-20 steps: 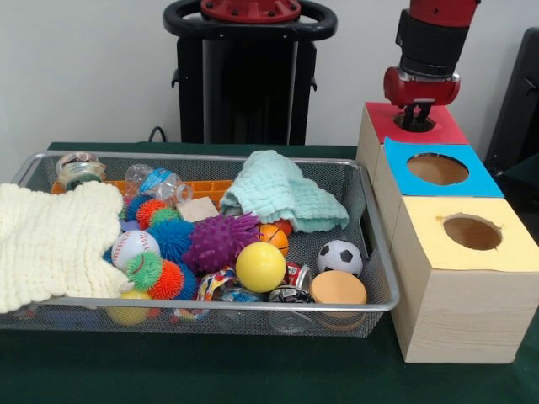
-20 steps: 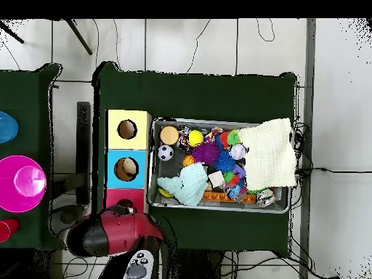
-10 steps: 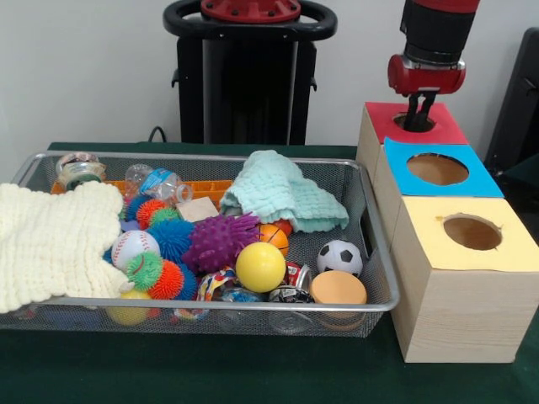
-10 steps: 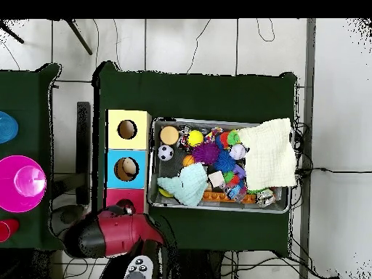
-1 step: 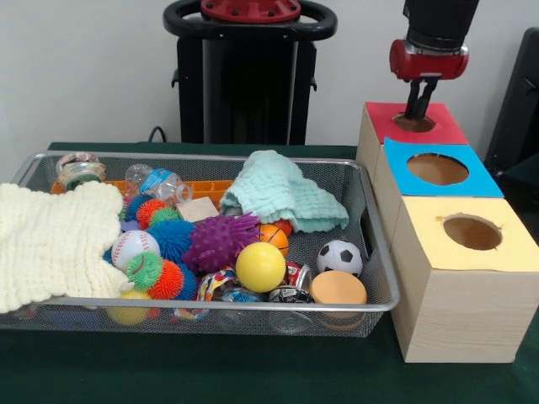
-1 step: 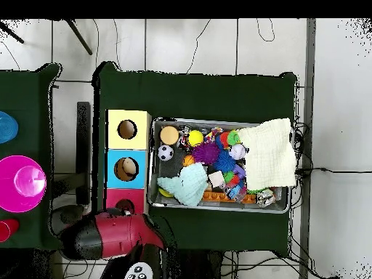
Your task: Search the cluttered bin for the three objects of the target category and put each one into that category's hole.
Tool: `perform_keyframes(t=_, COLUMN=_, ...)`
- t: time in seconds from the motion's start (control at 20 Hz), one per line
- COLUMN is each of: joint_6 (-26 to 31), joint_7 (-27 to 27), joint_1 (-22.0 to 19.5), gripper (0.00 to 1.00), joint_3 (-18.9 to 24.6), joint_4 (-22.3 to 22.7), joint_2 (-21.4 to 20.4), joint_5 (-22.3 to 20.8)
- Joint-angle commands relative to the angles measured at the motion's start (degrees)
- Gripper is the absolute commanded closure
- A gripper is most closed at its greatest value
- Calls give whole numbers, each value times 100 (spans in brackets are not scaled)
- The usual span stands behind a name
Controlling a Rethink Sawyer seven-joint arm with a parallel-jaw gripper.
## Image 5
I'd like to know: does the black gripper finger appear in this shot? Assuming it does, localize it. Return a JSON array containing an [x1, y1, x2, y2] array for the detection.
[[415, 77, 439, 120], [405, 79, 422, 120]]

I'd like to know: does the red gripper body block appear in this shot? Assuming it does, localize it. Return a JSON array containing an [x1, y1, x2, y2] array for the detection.
[[388, 39, 470, 82]]

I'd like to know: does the shallow metal mesh bin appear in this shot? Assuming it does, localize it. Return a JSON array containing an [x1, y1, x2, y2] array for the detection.
[[0, 150, 401, 338]]

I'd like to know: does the wooden box with three holes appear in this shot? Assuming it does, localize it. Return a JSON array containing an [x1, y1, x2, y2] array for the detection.
[[355, 101, 539, 364]]

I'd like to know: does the black panel stand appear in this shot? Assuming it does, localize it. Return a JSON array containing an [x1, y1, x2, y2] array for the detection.
[[483, 27, 539, 169]]

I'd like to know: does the dark green table cloth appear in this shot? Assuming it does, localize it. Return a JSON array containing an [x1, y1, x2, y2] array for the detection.
[[503, 153, 539, 203], [0, 141, 539, 404]]

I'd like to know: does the mint green knitted cloth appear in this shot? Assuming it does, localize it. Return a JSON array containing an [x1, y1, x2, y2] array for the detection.
[[219, 150, 350, 235]]

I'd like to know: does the small soccer ball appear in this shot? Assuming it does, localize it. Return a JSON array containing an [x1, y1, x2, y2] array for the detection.
[[316, 239, 364, 278]]

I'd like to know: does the small orange basketball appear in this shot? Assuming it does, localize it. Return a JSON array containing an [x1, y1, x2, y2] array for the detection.
[[256, 222, 291, 256]]

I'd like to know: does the round container with orange lid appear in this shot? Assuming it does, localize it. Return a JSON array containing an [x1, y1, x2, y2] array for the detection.
[[310, 269, 368, 332]]

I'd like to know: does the smooth yellow ball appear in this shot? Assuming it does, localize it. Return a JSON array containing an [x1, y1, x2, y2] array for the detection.
[[235, 242, 287, 294]]

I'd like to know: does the purple spiky ball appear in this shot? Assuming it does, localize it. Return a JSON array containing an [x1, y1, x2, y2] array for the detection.
[[181, 212, 261, 274]]

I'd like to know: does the crumpled clear plastic bottle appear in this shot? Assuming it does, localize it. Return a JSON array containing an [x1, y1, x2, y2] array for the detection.
[[125, 163, 194, 202]]

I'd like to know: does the blue spiky ball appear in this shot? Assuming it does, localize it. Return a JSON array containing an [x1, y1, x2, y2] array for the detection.
[[147, 218, 197, 264]]

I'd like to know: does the small baseball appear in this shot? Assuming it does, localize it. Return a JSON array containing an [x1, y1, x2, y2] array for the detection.
[[111, 230, 161, 271]]

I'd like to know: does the cream knitted cloth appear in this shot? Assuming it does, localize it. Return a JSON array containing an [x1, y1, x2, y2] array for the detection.
[[0, 181, 136, 315]]

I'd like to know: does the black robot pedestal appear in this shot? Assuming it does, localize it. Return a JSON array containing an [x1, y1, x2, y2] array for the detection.
[[163, 0, 338, 146]]

